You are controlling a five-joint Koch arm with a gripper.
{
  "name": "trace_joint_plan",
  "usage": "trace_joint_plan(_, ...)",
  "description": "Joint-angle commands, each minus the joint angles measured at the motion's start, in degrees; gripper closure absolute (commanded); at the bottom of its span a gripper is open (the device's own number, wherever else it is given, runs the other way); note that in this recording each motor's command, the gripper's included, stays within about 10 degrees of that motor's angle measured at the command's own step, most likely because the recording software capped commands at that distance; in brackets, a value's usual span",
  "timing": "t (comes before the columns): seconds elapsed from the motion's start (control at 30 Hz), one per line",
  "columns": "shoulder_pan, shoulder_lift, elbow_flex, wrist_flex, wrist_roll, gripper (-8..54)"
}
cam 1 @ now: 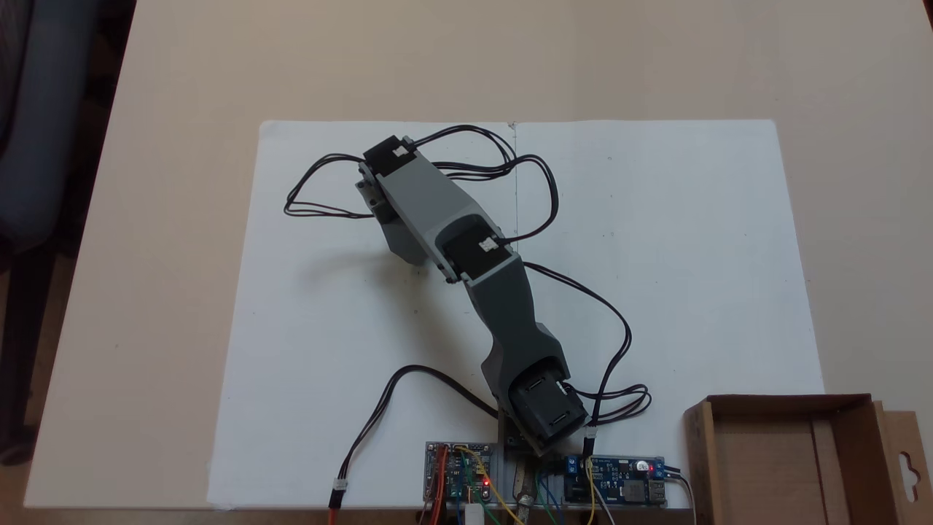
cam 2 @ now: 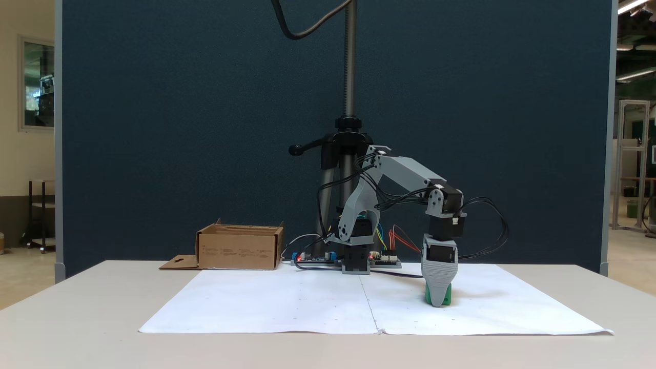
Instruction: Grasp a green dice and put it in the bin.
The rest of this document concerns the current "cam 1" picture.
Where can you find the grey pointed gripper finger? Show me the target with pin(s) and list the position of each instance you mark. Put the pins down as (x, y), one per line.
(408, 244)

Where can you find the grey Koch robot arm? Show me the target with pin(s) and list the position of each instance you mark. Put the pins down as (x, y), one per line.
(503, 313)

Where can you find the white paper sheet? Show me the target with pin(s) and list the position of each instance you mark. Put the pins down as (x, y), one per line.
(328, 328)

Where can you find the grey motor controller board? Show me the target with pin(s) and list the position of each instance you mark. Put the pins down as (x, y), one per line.
(455, 474)

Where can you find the metal table clamp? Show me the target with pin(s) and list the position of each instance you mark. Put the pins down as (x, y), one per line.
(523, 485)

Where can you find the blue power converter board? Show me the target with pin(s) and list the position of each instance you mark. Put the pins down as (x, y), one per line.
(619, 485)

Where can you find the dark office chair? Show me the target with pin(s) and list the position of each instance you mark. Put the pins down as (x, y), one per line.
(44, 146)

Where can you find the brown cardboard box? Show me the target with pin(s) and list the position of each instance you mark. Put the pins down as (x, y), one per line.
(758, 467)

